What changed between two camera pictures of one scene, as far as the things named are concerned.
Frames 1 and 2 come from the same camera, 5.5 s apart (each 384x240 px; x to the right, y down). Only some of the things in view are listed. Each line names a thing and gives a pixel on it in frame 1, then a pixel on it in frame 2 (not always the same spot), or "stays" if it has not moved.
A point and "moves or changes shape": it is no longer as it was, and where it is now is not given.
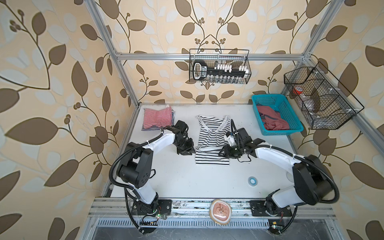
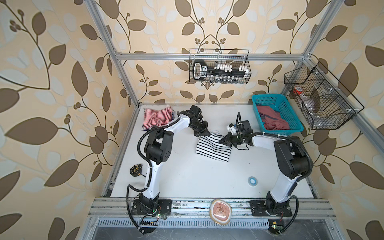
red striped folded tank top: (153, 119) stays
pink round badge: (220, 212) stays
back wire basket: (219, 66) stays
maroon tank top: (271, 119) stays
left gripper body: (185, 146) → (199, 127)
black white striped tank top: (212, 130) moves or changes shape
